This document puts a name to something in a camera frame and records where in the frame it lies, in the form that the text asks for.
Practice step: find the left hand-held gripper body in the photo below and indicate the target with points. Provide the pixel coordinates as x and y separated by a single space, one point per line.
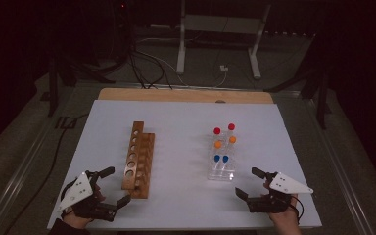
78 191

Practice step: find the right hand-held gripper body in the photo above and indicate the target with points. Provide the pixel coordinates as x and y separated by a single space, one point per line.
284 184

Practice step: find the clear plastic test tube rack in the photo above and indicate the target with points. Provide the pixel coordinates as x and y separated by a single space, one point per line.
221 174

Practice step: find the blue capped test tube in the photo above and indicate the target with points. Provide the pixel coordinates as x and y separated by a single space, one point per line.
225 159
217 158

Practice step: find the wooden test tube rack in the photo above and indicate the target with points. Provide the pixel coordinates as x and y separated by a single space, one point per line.
145 169

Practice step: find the orange capped test tube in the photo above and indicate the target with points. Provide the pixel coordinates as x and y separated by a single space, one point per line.
218 144
232 139

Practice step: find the red capped test tube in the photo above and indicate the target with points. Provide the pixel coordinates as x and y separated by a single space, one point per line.
231 126
217 131

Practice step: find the person's left hand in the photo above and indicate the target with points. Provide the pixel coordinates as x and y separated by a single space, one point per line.
78 223

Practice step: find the person's right hand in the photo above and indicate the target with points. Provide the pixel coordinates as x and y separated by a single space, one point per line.
287 223

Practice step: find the black tripod stand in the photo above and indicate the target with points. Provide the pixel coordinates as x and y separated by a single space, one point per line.
53 91
322 104

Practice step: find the white table cover sheet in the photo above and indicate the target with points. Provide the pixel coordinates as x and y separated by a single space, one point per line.
182 124

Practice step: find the white plug adapter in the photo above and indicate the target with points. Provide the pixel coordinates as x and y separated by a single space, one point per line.
224 68

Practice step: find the white metal stand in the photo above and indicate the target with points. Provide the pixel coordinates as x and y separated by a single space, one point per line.
220 24

